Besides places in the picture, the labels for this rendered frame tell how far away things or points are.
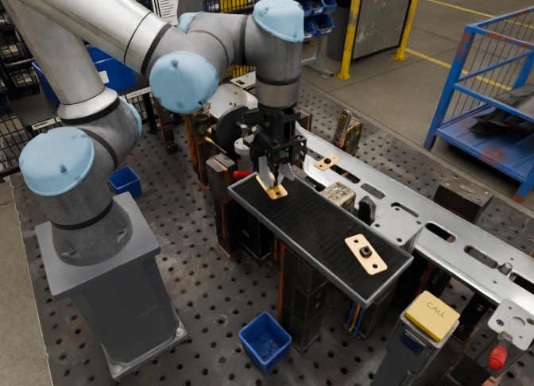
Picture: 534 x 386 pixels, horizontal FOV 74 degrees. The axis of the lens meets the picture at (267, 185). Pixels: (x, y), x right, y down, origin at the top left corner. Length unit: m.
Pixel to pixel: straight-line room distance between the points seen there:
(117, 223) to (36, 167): 0.19
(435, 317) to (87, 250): 0.62
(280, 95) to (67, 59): 0.37
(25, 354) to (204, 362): 1.22
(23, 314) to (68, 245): 1.51
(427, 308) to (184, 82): 0.49
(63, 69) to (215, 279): 0.75
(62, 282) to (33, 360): 1.33
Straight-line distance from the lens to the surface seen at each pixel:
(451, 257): 0.95
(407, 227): 0.81
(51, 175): 0.67
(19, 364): 2.12
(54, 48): 0.72
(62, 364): 1.18
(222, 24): 0.58
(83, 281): 0.77
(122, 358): 1.06
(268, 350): 1.06
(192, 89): 0.45
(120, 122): 0.77
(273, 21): 0.55
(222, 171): 0.96
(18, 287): 2.39
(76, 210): 0.71
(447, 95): 2.93
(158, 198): 1.49
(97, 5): 0.50
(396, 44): 4.67
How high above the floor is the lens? 1.67
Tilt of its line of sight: 41 degrees down
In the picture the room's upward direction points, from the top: straight up
